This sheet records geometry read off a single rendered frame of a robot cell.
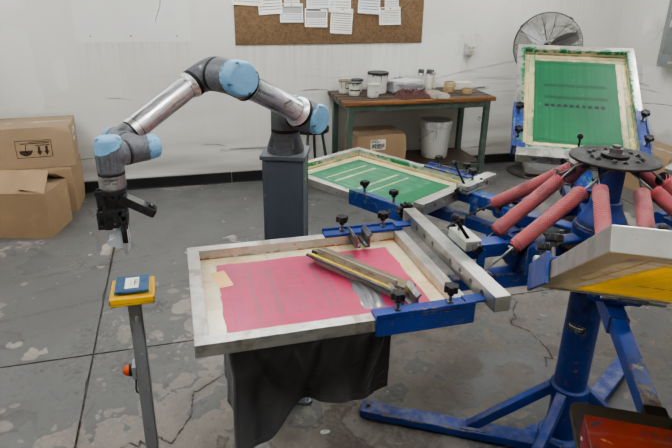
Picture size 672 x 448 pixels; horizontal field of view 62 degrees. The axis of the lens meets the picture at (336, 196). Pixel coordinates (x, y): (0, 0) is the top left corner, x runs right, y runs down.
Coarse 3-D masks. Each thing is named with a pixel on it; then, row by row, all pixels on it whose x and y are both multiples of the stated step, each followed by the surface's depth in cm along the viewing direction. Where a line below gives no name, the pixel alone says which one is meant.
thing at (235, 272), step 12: (348, 252) 201; (360, 252) 201; (372, 252) 202; (384, 252) 202; (228, 264) 191; (240, 264) 191; (252, 264) 191; (264, 264) 192; (276, 264) 192; (288, 264) 192; (372, 264) 193; (384, 264) 193; (396, 264) 193; (228, 276) 183; (240, 276) 184; (336, 276) 185; (228, 288) 176; (240, 288) 176
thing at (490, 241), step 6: (486, 240) 192; (492, 240) 192; (498, 240) 192; (486, 246) 189; (492, 246) 190; (498, 246) 191; (504, 246) 191; (468, 252) 188; (474, 252) 189; (486, 252) 190; (492, 252) 191; (498, 252) 191; (504, 252) 192; (474, 258) 190
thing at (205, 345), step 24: (264, 240) 201; (288, 240) 202; (312, 240) 203; (336, 240) 205; (384, 240) 211; (408, 240) 203; (192, 264) 183; (432, 264) 186; (192, 288) 169; (192, 312) 157; (216, 336) 146; (240, 336) 146; (264, 336) 147; (288, 336) 149; (312, 336) 151; (336, 336) 153
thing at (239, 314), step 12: (408, 276) 185; (348, 288) 177; (420, 288) 178; (228, 300) 170; (240, 300) 170; (348, 300) 171; (384, 300) 171; (420, 300) 171; (228, 312) 163; (240, 312) 163; (252, 312) 164; (300, 312) 164; (312, 312) 164; (324, 312) 164; (336, 312) 164; (348, 312) 164; (360, 312) 165; (228, 324) 158; (240, 324) 158; (252, 324) 158; (264, 324) 158; (276, 324) 158
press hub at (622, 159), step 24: (600, 168) 196; (624, 168) 182; (648, 168) 183; (576, 216) 222; (624, 216) 198; (576, 312) 212; (576, 336) 215; (576, 360) 217; (552, 384) 228; (576, 384) 221
